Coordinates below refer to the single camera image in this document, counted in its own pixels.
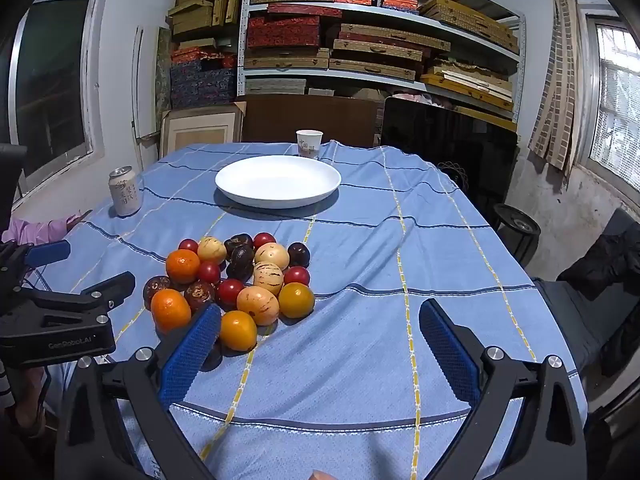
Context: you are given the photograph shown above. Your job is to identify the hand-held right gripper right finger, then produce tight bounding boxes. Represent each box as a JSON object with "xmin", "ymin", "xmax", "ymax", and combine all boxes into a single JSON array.
[{"xmin": 419, "ymin": 298, "xmax": 588, "ymax": 480}]

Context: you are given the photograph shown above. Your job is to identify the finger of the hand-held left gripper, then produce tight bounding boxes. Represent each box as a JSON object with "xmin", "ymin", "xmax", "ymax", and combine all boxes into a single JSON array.
[
  {"xmin": 22, "ymin": 271, "xmax": 137, "ymax": 331},
  {"xmin": 0, "ymin": 239, "xmax": 72, "ymax": 288}
]

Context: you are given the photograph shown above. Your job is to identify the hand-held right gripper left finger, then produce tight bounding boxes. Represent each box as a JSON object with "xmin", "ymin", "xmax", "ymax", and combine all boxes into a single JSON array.
[{"xmin": 52, "ymin": 302, "xmax": 223, "ymax": 480}]

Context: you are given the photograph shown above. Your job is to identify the orange mandarin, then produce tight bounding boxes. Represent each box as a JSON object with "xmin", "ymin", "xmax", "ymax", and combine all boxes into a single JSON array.
[
  {"xmin": 150, "ymin": 289, "xmax": 192, "ymax": 335},
  {"xmin": 165, "ymin": 249, "xmax": 201, "ymax": 285}
]

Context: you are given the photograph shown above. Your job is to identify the yellow tomato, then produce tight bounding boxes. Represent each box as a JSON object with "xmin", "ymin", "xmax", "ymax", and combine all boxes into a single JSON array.
[
  {"xmin": 278, "ymin": 282, "xmax": 316, "ymax": 319},
  {"xmin": 218, "ymin": 310, "xmax": 258, "ymax": 352}
]

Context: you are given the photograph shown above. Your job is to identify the dark water chestnut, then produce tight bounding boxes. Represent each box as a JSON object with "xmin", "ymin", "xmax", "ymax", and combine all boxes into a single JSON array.
[
  {"xmin": 143, "ymin": 275, "xmax": 173, "ymax": 311},
  {"xmin": 183, "ymin": 280, "xmax": 217, "ymax": 313},
  {"xmin": 223, "ymin": 233, "xmax": 254, "ymax": 256},
  {"xmin": 226, "ymin": 245, "xmax": 256, "ymax": 282}
]

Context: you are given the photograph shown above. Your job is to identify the beige pepino melon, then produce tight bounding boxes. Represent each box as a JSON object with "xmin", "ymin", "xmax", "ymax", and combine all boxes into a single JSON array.
[
  {"xmin": 236, "ymin": 286, "xmax": 280, "ymax": 326},
  {"xmin": 254, "ymin": 242, "xmax": 291, "ymax": 271},
  {"xmin": 252, "ymin": 261, "xmax": 285, "ymax": 297},
  {"xmin": 197, "ymin": 236, "xmax": 228, "ymax": 265}
]

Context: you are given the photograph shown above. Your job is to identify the dark purple cherry tomato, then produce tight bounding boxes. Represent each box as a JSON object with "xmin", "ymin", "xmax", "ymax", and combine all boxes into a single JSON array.
[{"xmin": 287, "ymin": 242, "xmax": 311, "ymax": 268}]

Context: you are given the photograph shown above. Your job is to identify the white oval plate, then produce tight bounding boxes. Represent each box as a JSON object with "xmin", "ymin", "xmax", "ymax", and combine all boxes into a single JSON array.
[{"xmin": 215, "ymin": 155, "xmax": 342, "ymax": 209}]

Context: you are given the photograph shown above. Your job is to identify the person's left hand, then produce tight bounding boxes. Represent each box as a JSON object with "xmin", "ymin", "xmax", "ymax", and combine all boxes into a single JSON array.
[{"xmin": 12, "ymin": 366, "xmax": 51, "ymax": 438}]

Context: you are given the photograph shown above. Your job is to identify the pink cloth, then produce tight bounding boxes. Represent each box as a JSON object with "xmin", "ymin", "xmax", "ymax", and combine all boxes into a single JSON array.
[{"xmin": 1, "ymin": 212, "xmax": 93, "ymax": 247}]

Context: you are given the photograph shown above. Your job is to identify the beige drink can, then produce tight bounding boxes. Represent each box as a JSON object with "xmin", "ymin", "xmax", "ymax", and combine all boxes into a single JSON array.
[{"xmin": 108, "ymin": 166, "xmax": 144, "ymax": 218}]

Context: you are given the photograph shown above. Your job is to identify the blue striped tablecloth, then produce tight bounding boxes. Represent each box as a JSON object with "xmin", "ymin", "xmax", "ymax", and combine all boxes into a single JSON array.
[{"xmin": 10, "ymin": 141, "xmax": 591, "ymax": 480}]

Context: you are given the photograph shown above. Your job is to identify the black round stool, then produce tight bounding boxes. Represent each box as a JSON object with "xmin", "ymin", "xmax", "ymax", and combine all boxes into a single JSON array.
[{"xmin": 492, "ymin": 202, "xmax": 542, "ymax": 271}]

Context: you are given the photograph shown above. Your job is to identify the black jacket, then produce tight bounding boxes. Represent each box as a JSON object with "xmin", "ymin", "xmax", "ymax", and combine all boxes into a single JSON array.
[{"xmin": 556, "ymin": 232, "xmax": 640, "ymax": 378}]

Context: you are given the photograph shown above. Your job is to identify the white wooden plank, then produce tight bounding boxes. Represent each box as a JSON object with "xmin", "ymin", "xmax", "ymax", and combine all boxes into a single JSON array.
[{"xmin": 131, "ymin": 25, "xmax": 146, "ymax": 171}]

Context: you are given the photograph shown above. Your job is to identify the mottled green stone slab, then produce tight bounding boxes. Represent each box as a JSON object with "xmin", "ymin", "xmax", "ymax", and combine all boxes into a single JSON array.
[{"xmin": 155, "ymin": 26, "xmax": 173, "ymax": 113}]

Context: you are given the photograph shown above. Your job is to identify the black monitor screen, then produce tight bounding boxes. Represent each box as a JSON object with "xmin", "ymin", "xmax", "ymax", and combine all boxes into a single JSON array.
[{"xmin": 380, "ymin": 96, "xmax": 519, "ymax": 213}]

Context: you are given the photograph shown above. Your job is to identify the stack of dark blue boxes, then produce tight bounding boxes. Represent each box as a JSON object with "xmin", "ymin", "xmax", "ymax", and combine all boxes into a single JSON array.
[{"xmin": 169, "ymin": 46, "xmax": 240, "ymax": 111}]

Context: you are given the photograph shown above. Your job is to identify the white paper cup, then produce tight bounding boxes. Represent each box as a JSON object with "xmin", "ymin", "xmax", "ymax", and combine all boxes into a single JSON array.
[{"xmin": 296, "ymin": 129, "xmax": 324, "ymax": 160}]

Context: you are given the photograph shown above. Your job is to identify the pink plastic bag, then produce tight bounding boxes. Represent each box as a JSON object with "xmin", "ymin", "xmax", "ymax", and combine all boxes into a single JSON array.
[{"xmin": 387, "ymin": 87, "xmax": 446, "ymax": 108}]

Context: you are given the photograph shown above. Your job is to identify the brown board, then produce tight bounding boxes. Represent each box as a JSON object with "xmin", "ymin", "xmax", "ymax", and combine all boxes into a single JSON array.
[{"xmin": 241, "ymin": 94, "xmax": 383, "ymax": 148}]

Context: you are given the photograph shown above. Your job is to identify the pile of brown flat boxes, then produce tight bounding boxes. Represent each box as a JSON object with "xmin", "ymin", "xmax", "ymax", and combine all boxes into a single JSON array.
[{"xmin": 167, "ymin": 0, "xmax": 248, "ymax": 51}]

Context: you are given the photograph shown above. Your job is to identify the white metal shelf rack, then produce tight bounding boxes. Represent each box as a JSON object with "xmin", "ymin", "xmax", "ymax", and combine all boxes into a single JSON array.
[{"xmin": 236, "ymin": 0, "xmax": 526, "ymax": 126}]

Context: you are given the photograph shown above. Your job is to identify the brick pattern wallpaper strips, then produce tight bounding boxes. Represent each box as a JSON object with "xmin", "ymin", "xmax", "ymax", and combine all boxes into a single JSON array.
[{"xmin": 528, "ymin": 0, "xmax": 583, "ymax": 173}]

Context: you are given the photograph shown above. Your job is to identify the window with white mesh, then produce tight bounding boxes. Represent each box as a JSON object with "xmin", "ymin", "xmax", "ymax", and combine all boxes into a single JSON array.
[{"xmin": 575, "ymin": 5, "xmax": 640, "ymax": 201}]

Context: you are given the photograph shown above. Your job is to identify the stack of red patterned boxes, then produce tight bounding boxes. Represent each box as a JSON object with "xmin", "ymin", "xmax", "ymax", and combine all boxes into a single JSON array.
[{"xmin": 246, "ymin": 3, "xmax": 343, "ymax": 51}]

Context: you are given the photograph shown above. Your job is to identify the window with grey frame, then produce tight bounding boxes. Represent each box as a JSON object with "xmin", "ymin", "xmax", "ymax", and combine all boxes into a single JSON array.
[{"xmin": 0, "ymin": 0, "xmax": 110, "ymax": 211}]

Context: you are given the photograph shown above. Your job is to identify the wooden picture frame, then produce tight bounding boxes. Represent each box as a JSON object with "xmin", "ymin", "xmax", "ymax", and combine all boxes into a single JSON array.
[{"xmin": 160, "ymin": 102, "xmax": 247, "ymax": 158}]

